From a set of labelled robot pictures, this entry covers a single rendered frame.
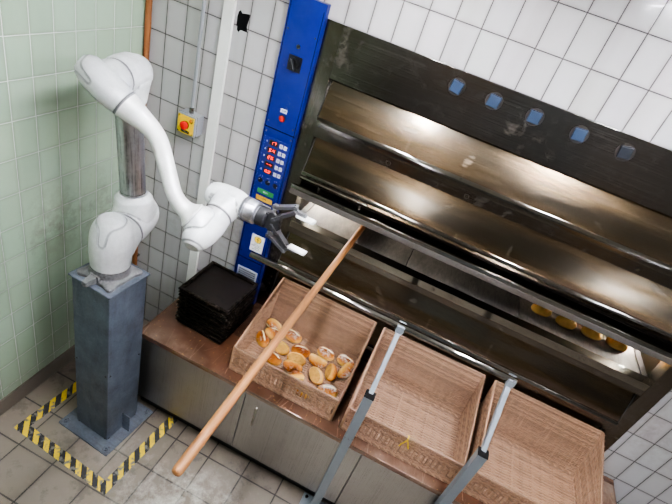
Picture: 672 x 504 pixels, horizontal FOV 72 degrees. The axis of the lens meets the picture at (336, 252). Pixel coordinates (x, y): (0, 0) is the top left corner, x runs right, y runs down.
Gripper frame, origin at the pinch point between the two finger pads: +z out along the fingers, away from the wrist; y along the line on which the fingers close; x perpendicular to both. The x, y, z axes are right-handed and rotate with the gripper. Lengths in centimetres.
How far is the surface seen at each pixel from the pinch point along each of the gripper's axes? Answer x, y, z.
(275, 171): -51, 8, -39
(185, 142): -53, 15, -90
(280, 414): -1, 96, 12
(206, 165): -52, 21, -76
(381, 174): -57, -10, 8
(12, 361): 30, 119, -115
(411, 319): -54, 53, 48
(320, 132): -54, -17, -24
